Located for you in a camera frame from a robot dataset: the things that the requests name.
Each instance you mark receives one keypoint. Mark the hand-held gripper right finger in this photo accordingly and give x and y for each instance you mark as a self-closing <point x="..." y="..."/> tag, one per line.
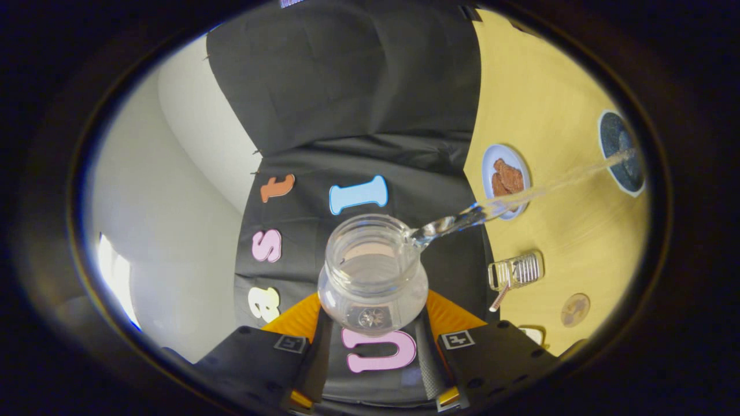
<point x="429" y="358"/>

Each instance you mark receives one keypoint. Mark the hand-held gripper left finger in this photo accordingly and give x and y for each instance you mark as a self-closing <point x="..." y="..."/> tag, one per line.
<point x="317" y="358"/>

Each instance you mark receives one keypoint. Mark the clear glass bottle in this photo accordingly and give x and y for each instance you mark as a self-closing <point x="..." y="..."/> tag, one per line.
<point x="370" y="283"/>

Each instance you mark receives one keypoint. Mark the round brown coaster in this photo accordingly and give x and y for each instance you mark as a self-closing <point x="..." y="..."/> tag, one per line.
<point x="575" y="310"/>

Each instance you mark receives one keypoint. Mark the pink striped straw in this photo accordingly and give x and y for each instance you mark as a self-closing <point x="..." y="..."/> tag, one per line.
<point x="498" y="300"/>

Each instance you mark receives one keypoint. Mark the small white object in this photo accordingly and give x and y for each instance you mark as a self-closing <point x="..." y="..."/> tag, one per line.
<point x="533" y="335"/>

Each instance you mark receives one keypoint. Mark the brown food piece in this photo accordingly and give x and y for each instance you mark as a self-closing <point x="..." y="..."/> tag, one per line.
<point x="507" y="178"/>

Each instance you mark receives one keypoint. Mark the white plate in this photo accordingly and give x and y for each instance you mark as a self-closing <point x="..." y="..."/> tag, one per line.
<point x="504" y="153"/>

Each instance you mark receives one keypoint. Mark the black backdrop cloth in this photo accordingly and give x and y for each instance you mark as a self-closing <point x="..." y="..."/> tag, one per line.
<point x="358" y="86"/>

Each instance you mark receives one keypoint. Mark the yellow wooden table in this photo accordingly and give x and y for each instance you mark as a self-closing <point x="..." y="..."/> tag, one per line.
<point x="555" y="92"/>

